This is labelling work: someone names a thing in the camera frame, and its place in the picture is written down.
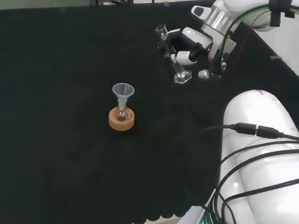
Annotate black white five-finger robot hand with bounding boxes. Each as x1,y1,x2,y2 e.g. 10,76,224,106
160,24,230,82

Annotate clear graduated cylinder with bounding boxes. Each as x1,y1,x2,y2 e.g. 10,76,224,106
149,23,197,85

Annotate clear round-bottom flask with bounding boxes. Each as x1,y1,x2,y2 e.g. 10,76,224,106
112,101,133,123

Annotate clear plastic funnel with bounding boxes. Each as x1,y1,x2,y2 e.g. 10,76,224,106
110,81,136,109

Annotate black bench cloth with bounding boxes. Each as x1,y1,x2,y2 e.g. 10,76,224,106
0,0,299,224

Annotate green cable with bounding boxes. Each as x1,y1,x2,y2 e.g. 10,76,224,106
219,0,271,76

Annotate black cable with connectors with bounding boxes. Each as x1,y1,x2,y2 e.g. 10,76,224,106
200,118,299,146

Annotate cork ring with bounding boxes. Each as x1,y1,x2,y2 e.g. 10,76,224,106
107,107,136,133

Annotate thin black cable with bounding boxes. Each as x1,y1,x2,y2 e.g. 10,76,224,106
207,132,299,224

